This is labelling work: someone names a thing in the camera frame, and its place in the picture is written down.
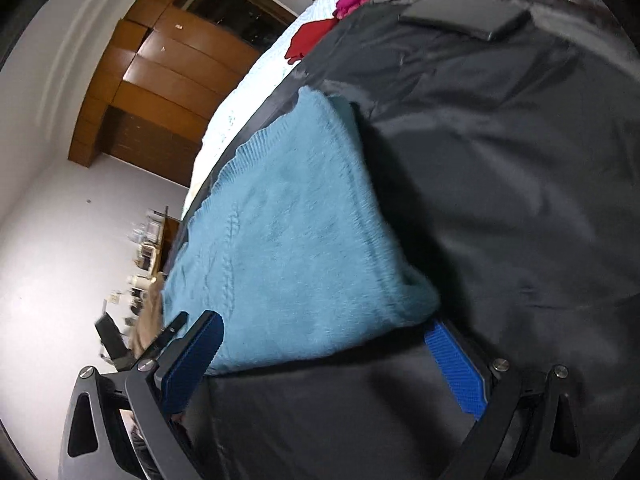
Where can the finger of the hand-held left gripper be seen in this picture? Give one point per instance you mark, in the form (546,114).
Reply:
(112,340)
(170,332)

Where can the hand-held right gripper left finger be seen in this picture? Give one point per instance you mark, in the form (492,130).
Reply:
(192,365)

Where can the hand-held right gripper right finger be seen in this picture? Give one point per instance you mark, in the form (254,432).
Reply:
(455,370)

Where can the brown fleece garment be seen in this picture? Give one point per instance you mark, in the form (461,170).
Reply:
(147,315)

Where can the teal knit sweater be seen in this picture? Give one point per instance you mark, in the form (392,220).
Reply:
(300,235)

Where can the wooden sideboard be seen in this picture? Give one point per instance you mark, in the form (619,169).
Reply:
(160,245)

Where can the black satin sheet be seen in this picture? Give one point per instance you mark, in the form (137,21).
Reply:
(500,185)

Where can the wooden wardrobe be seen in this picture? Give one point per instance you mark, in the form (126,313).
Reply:
(160,105)

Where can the light blue quilt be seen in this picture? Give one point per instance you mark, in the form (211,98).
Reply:
(260,85)

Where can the red garment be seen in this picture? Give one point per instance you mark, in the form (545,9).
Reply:
(310,42)

